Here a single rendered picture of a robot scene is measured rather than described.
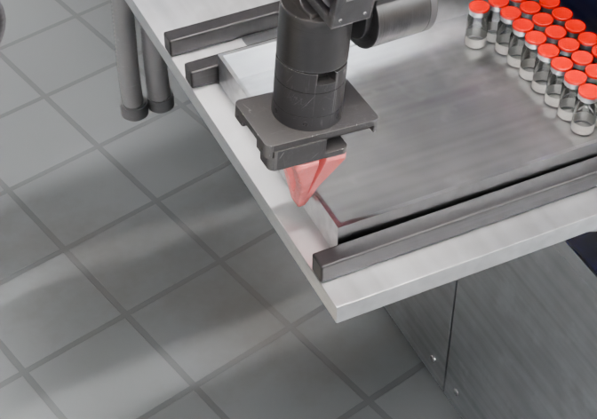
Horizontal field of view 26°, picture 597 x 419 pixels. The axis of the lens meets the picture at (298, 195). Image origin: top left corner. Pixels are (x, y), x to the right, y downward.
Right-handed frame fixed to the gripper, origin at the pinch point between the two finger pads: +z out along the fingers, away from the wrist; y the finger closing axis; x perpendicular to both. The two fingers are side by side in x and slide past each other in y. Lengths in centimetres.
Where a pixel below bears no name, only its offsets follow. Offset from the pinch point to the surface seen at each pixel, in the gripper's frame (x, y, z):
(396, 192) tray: -1.4, 9.1, 1.5
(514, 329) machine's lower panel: 14, 42, 49
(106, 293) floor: 79, 9, 90
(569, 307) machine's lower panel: 5, 41, 35
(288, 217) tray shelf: 0.2, -0.7, 2.6
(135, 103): 99, 22, 66
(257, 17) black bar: 25.8, 8.0, -0.2
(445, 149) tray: 1.6, 15.9, 1.0
